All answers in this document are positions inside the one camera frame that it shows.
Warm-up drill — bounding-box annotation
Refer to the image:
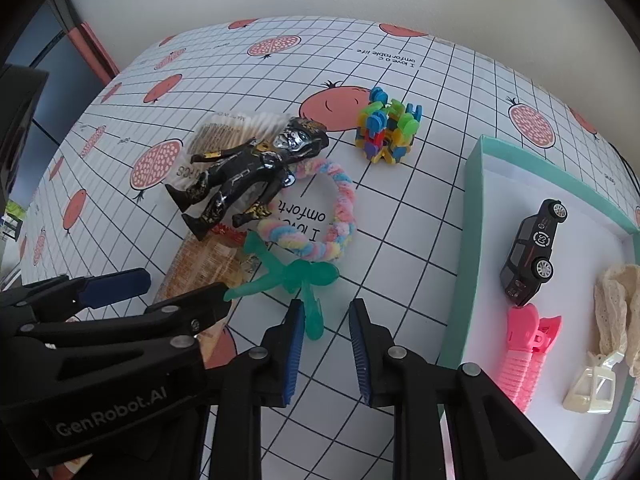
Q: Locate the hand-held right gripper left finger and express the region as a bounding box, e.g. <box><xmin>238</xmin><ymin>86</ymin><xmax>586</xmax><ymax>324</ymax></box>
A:
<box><xmin>202</xmin><ymin>299</ymin><xmax>307</xmax><ymax>480</ymax></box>

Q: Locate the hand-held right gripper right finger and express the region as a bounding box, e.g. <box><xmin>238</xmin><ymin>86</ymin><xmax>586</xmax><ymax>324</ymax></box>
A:
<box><xmin>348</xmin><ymin>298</ymin><xmax>583</xmax><ymax>480</ymax></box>

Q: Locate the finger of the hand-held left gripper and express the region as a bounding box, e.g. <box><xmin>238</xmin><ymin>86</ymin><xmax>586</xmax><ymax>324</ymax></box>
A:
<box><xmin>15</xmin><ymin>281</ymin><xmax>232</xmax><ymax>361</ymax></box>
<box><xmin>0</xmin><ymin>267</ymin><xmax>152</xmax><ymax>331</ymax></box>

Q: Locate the biscuit snack packet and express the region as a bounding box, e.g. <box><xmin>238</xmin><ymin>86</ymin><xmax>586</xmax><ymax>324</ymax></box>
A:
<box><xmin>150</xmin><ymin>234</ymin><xmax>261</xmax><ymax>361</ymax></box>

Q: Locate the green plastic toy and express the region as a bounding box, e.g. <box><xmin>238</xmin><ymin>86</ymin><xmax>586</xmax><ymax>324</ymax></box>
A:
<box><xmin>223</xmin><ymin>232</ymin><xmax>341</xmax><ymax>342</ymax></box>

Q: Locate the black action figure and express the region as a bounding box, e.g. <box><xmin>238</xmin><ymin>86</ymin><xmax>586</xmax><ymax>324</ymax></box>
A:
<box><xmin>165</xmin><ymin>116</ymin><xmax>331</xmax><ymax>243</ymax></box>

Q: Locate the teal rimmed white tray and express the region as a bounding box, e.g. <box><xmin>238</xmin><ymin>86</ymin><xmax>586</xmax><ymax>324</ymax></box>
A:
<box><xmin>437</xmin><ymin>134</ymin><xmax>640</xmax><ymax>480</ymax></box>

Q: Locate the pink hair roller clip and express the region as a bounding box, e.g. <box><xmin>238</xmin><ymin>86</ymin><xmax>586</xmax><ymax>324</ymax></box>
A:
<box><xmin>492</xmin><ymin>305</ymin><xmax>563</xmax><ymax>413</ymax></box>

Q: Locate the pastel twisted scrunchie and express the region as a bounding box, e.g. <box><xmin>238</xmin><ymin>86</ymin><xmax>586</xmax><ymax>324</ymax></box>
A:
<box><xmin>257</xmin><ymin>157</ymin><xmax>358</xmax><ymax>263</ymax></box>

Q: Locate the cotton swab bag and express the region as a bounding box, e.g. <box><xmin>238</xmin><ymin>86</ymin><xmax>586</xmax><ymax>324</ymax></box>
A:
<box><xmin>170</xmin><ymin>110</ymin><xmax>296</xmax><ymax>211</ymax></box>

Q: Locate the black toy car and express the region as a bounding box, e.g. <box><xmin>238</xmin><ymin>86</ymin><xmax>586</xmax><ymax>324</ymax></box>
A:
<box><xmin>500</xmin><ymin>199</ymin><xmax>569</xmax><ymax>307</ymax></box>

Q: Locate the colourful plastic block toy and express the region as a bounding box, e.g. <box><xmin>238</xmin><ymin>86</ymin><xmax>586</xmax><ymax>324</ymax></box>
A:
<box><xmin>355</xmin><ymin>86</ymin><xmax>425</xmax><ymax>164</ymax></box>

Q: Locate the white hair claw clip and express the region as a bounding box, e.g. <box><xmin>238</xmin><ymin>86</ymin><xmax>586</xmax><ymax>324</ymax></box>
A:
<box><xmin>562</xmin><ymin>351</ymin><xmax>626</xmax><ymax>416</ymax></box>

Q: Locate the cream lace cloth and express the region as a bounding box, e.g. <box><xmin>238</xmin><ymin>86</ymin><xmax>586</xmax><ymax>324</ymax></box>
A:
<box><xmin>594</xmin><ymin>262</ymin><xmax>640</xmax><ymax>378</ymax></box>

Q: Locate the pomegranate grid tablecloth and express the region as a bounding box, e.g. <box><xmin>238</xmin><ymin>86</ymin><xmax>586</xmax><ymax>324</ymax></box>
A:
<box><xmin>12</xmin><ymin>16</ymin><xmax>640</xmax><ymax>480</ymax></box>

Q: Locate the grey blue door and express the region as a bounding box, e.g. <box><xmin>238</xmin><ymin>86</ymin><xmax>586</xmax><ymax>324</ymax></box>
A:
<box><xmin>10</xmin><ymin>0</ymin><xmax>108</xmax><ymax>201</ymax></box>

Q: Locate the pink wooden frame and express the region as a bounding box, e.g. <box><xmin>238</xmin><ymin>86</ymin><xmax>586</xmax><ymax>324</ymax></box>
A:
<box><xmin>67</xmin><ymin>21</ymin><xmax>121</xmax><ymax>83</ymax></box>

